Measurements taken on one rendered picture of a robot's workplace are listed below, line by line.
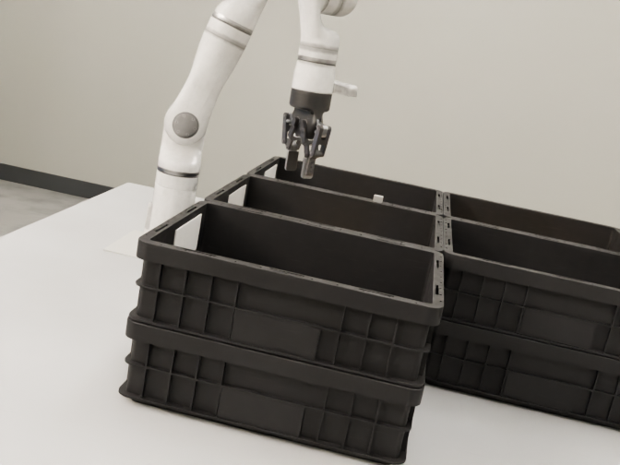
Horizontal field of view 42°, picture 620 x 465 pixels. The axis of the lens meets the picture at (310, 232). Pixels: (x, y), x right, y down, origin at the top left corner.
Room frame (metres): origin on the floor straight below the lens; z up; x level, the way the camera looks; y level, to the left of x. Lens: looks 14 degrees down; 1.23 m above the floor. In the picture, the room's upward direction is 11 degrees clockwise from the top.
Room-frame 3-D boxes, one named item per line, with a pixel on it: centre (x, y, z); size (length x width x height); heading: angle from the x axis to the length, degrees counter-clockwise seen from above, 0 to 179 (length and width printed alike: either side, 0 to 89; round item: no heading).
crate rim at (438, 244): (1.41, -0.03, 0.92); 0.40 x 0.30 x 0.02; 83
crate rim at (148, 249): (1.11, 0.00, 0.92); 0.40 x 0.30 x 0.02; 83
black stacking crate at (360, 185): (1.70, -0.07, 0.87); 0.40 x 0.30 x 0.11; 83
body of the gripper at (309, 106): (1.48, 0.04, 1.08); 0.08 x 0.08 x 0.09
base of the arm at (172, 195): (1.74, 0.31, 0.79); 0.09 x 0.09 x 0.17; 73
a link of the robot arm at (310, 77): (1.49, 0.03, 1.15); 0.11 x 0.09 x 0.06; 124
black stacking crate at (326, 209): (1.41, -0.03, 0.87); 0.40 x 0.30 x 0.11; 83
